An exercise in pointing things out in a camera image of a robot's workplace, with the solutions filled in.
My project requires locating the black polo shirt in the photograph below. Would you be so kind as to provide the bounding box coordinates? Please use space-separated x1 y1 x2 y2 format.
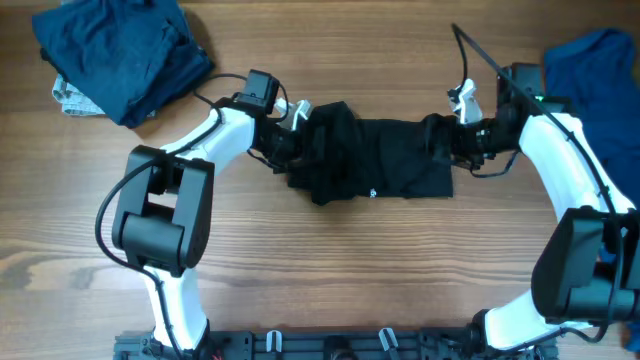
287 102 454 206

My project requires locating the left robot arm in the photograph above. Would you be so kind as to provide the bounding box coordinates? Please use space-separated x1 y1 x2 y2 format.
95 70 312 359

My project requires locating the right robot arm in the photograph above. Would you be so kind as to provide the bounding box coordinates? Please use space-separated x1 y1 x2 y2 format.
447 64 639 355

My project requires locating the bright blue shirt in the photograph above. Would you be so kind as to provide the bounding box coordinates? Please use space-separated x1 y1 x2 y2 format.
542 27 640 353

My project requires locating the folded dark blue garment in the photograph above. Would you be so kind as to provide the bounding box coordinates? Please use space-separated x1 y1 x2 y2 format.
32 0 214 128

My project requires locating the white patterned folded cloth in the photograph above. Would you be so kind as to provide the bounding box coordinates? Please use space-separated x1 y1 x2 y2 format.
51 73 157 119

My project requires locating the left black cable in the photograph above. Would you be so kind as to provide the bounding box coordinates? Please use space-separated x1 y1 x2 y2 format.
93 72 291 360

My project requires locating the black cable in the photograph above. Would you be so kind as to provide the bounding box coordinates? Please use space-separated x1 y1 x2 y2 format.
93 72 291 360
450 22 626 346

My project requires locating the right black cable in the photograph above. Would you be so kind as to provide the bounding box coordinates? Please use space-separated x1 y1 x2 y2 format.
450 22 626 346

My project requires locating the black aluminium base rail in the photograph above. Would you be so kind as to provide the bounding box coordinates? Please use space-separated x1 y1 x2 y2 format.
112 325 559 360

